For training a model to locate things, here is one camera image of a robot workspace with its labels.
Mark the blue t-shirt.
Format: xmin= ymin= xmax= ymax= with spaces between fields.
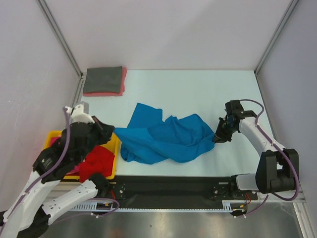
xmin=114 ymin=103 xmax=215 ymax=165

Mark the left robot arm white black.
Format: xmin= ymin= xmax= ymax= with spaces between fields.
xmin=0 ymin=117 xmax=114 ymax=238

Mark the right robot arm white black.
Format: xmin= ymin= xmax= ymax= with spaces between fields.
xmin=213 ymin=111 xmax=299 ymax=199

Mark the red t-shirt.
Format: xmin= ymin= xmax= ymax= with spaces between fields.
xmin=78 ymin=146 xmax=115 ymax=183

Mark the yellow plastic bin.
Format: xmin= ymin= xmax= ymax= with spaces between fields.
xmin=43 ymin=130 xmax=121 ymax=182

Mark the magenta t-shirt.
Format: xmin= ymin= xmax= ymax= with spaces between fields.
xmin=50 ymin=136 xmax=79 ymax=175

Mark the folded grey t-shirt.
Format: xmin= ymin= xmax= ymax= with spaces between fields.
xmin=83 ymin=66 xmax=123 ymax=93

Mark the folded salmon pink t-shirt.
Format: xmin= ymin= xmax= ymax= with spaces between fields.
xmin=83 ymin=66 xmax=127 ymax=97

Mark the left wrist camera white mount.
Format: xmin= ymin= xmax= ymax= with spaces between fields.
xmin=63 ymin=101 xmax=95 ymax=123

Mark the grey slotted cable duct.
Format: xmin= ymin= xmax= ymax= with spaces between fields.
xmin=70 ymin=200 xmax=247 ymax=213

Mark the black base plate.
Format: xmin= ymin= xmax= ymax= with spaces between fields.
xmin=80 ymin=175 xmax=258 ymax=209

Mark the right aluminium frame post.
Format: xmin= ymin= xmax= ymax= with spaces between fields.
xmin=255 ymin=0 xmax=298 ymax=75

